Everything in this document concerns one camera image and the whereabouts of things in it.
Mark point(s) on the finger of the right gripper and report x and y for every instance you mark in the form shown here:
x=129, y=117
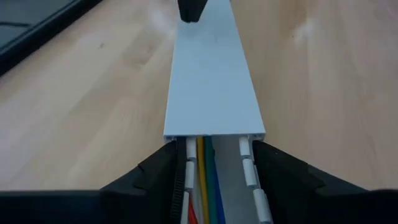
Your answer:
x=186, y=9
x=199, y=9

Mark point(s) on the white duct cover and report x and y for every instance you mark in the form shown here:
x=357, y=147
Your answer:
x=211, y=77

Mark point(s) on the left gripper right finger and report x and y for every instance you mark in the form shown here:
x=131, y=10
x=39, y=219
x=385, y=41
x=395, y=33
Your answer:
x=326, y=205

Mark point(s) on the black zip tie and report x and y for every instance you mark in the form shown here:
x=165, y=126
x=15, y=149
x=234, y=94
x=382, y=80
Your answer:
x=178, y=186

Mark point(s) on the black aluminium frame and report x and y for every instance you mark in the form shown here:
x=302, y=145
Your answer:
x=40, y=35

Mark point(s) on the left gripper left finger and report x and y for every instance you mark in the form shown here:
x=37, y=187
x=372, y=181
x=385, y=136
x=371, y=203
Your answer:
x=93, y=208

